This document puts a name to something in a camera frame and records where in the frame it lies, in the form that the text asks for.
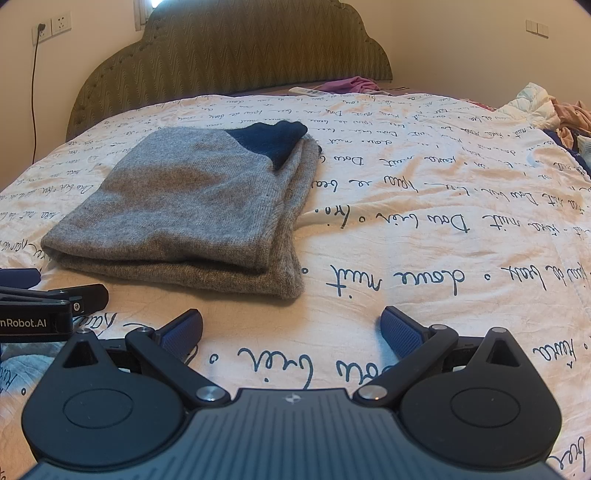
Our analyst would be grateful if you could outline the light blue garment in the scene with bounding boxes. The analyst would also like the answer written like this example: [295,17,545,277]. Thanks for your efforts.
[574,135,591,176]

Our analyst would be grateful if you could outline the bright window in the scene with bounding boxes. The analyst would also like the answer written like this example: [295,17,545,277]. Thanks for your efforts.
[133,0,161,31]

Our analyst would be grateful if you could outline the purple garment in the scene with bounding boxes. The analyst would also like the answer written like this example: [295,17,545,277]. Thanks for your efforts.
[317,76,382,94]

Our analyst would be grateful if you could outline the white quilted garment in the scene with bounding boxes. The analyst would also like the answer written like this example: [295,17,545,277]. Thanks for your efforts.
[497,82,560,131]

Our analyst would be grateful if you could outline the grey navy knit sweater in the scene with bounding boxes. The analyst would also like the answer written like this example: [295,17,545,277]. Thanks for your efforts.
[42,121,322,299]

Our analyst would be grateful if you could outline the white wall light switch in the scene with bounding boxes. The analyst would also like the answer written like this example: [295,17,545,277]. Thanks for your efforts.
[525,20,550,39]

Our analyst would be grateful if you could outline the olive green upholstered headboard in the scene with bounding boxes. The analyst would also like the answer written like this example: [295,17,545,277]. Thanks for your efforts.
[66,0,393,139]

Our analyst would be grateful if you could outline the peach crumpled garment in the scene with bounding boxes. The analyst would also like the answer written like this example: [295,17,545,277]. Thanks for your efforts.
[551,97,591,149]

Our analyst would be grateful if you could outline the white wall socket pair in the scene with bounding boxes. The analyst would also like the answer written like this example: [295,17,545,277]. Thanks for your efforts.
[31,12,72,46]

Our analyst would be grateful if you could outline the white power strip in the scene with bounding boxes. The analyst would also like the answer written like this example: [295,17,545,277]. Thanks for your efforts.
[289,86,329,97]

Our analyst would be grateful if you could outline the black power cable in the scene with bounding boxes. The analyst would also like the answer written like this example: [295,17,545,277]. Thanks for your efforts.
[30,25,46,163]

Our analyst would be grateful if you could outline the white script-print bedspread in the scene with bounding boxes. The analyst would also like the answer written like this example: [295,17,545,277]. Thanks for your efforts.
[1,94,590,479]

